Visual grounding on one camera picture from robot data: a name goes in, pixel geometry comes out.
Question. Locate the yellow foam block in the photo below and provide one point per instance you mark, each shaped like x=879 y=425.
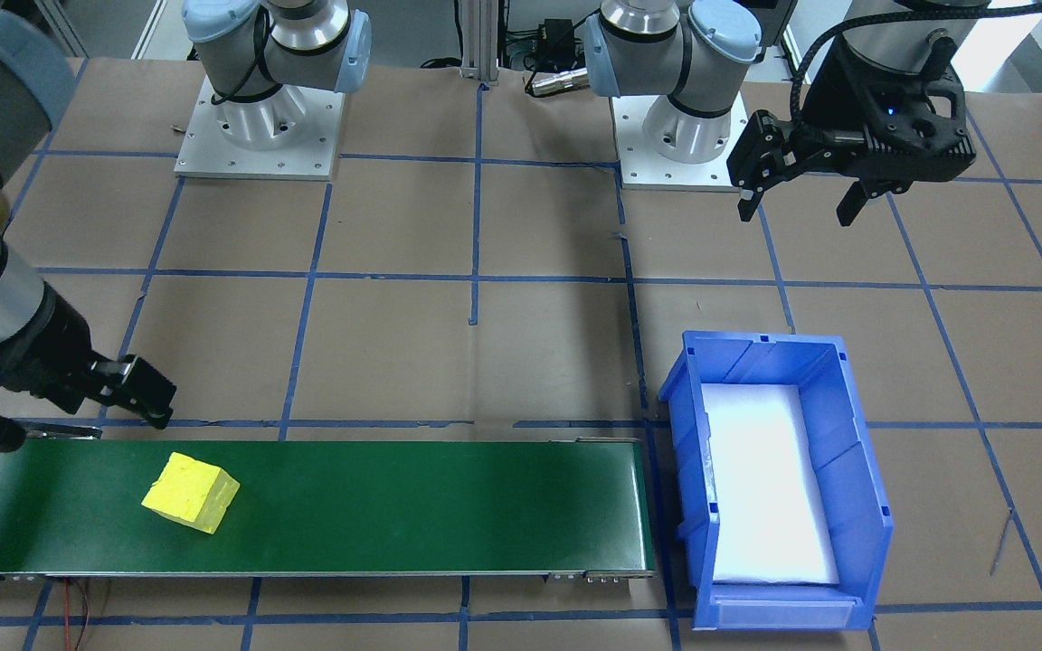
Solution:
x=191 y=493

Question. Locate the silver cylindrical connector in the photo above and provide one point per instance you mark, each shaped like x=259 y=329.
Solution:
x=557 y=83

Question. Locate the black adapter box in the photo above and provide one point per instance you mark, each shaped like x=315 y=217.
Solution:
x=557 y=38

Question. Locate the green belt conveyor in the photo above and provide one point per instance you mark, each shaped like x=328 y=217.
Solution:
x=394 y=506

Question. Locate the blue plastic storage bin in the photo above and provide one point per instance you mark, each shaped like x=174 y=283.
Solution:
x=860 y=561

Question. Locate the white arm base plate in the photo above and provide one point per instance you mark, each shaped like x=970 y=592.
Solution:
x=720 y=172
x=213 y=158

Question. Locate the aluminium frame post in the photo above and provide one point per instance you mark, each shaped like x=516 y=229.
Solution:
x=478 y=41

